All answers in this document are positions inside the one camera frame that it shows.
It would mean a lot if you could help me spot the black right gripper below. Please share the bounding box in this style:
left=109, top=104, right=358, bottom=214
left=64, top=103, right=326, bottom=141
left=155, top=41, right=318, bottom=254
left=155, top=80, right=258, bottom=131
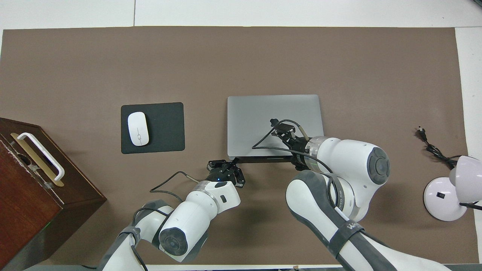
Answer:
left=270, top=119, right=310, bottom=171

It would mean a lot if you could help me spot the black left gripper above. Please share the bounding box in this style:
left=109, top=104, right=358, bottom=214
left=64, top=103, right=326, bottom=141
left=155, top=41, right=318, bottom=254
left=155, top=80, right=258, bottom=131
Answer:
left=206, top=157, right=246, bottom=187

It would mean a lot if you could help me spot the silver grey laptop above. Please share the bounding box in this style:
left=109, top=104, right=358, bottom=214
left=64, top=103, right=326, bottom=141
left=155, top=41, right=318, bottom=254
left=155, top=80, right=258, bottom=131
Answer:
left=227, top=94, right=324, bottom=163

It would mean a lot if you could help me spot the black mouse pad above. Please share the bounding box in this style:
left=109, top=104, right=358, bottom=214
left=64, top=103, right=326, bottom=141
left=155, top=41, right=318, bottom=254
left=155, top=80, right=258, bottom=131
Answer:
left=120, top=102, right=186, bottom=154

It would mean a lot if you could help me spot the white computer mouse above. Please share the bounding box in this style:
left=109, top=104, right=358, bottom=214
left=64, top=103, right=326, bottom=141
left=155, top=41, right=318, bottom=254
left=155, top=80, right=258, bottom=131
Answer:
left=127, top=111, right=150, bottom=147

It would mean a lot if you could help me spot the white desk lamp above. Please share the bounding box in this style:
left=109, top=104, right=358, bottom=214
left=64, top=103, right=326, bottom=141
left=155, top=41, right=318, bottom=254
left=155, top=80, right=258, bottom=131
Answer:
left=423, top=155, right=482, bottom=222

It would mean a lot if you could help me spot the brown table mat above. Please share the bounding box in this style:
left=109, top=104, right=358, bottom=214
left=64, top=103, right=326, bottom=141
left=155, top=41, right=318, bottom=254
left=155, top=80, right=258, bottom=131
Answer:
left=0, top=26, right=469, bottom=265

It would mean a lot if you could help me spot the dark brown wooden box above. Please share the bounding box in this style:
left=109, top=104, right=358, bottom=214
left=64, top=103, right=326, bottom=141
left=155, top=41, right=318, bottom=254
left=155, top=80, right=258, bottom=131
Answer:
left=0, top=117, right=108, bottom=271

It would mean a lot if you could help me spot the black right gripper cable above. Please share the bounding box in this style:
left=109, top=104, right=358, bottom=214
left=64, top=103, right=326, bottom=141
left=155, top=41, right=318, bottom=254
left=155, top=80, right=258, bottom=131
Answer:
left=252, top=120, right=344, bottom=221

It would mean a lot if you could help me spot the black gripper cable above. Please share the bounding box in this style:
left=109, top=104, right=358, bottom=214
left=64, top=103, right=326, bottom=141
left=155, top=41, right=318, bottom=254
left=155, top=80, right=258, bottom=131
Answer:
left=252, top=120, right=344, bottom=221
left=149, top=171, right=200, bottom=204

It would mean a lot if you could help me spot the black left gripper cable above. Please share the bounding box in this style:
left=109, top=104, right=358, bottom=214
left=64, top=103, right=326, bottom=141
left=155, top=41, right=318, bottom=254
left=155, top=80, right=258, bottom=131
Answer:
left=149, top=171, right=200, bottom=204

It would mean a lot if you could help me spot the black lamp power cable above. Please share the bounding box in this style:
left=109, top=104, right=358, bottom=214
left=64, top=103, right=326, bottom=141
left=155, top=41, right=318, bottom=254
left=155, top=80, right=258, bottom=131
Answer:
left=417, top=127, right=461, bottom=171

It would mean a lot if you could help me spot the gold handle plate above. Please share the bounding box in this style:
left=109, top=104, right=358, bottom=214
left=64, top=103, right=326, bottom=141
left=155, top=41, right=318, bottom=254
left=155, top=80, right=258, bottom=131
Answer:
left=10, top=132, right=65, bottom=187

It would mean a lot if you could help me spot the white box handle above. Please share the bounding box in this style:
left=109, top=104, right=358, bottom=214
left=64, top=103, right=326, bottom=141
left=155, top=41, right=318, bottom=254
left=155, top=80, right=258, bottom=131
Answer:
left=17, top=132, right=66, bottom=182

